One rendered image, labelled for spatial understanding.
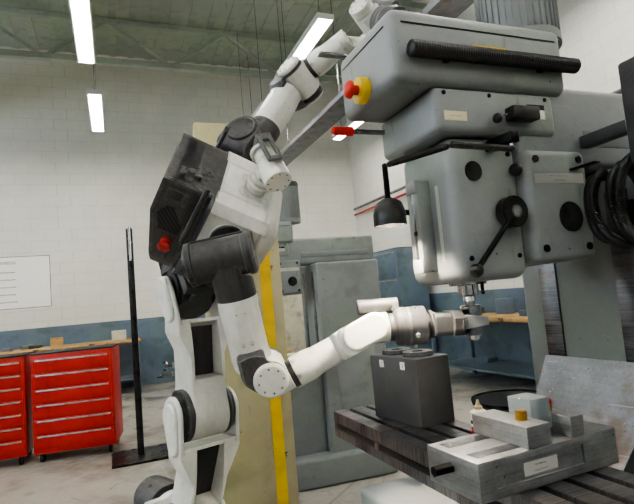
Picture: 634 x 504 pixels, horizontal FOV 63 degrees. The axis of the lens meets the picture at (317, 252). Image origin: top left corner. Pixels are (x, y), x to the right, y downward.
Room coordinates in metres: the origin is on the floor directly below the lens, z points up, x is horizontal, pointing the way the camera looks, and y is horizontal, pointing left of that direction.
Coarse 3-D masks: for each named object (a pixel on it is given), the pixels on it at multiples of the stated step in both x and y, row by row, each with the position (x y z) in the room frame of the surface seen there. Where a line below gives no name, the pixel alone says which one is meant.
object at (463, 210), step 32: (416, 160) 1.19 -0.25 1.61; (448, 160) 1.09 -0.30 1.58; (480, 160) 1.11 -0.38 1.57; (512, 160) 1.16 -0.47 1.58; (448, 192) 1.09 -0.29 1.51; (480, 192) 1.11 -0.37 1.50; (512, 192) 1.14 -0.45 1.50; (448, 224) 1.10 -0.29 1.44; (480, 224) 1.10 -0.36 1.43; (448, 256) 1.11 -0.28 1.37; (480, 256) 1.10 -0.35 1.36; (512, 256) 1.13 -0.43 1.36
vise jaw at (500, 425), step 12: (480, 420) 1.07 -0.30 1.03; (492, 420) 1.04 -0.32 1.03; (504, 420) 1.02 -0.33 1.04; (516, 420) 1.01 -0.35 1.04; (528, 420) 1.01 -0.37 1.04; (540, 420) 1.00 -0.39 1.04; (480, 432) 1.08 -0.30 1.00; (492, 432) 1.05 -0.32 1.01; (504, 432) 1.01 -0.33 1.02; (516, 432) 0.99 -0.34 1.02; (528, 432) 0.96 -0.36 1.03; (540, 432) 0.98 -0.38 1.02; (516, 444) 0.99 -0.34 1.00; (528, 444) 0.96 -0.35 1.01; (540, 444) 0.97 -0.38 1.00
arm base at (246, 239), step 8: (240, 232) 1.14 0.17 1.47; (248, 232) 1.09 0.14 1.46; (200, 240) 1.14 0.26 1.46; (240, 240) 1.07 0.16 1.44; (248, 240) 1.07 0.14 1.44; (184, 248) 1.07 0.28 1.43; (248, 248) 1.06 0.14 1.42; (184, 256) 1.06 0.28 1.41; (248, 256) 1.07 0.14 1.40; (256, 256) 1.15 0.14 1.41; (184, 264) 1.06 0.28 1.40; (248, 264) 1.07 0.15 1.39; (256, 264) 1.09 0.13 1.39; (184, 272) 1.07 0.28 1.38; (192, 272) 1.06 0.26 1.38; (248, 272) 1.10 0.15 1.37; (256, 272) 1.11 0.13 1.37; (192, 280) 1.08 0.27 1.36
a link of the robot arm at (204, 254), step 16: (208, 240) 1.10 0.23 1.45; (224, 240) 1.08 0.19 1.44; (192, 256) 1.06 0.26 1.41; (208, 256) 1.06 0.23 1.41; (224, 256) 1.07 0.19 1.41; (240, 256) 1.07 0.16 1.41; (208, 272) 1.07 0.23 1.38; (224, 272) 1.08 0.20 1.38; (240, 272) 1.08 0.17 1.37; (224, 288) 1.08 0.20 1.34; (240, 288) 1.09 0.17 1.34
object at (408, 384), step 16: (384, 352) 1.57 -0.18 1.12; (400, 352) 1.55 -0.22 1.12; (416, 352) 1.47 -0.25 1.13; (432, 352) 1.48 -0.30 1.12; (384, 368) 1.55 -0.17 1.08; (400, 368) 1.48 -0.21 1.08; (416, 368) 1.42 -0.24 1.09; (432, 368) 1.45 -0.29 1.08; (448, 368) 1.48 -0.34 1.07; (384, 384) 1.56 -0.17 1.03; (400, 384) 1.49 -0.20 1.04; (416, 384) 1.43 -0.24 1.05; (432, 384) 1.45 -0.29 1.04; (448, 384) 1.48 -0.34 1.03; (384, 400) 1.57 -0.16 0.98; (400, 400) 1.50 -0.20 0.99; (416, 400) 1.43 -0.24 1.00; (432, 400) 1.44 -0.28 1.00; (448, 400) 1.47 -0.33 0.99; (384, 416) 1.57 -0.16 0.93; (400, 416) 1.50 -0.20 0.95; (416, 416) 1.44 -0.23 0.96; (432, 416) 1.44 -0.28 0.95; (448, 416) 1.47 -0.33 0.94
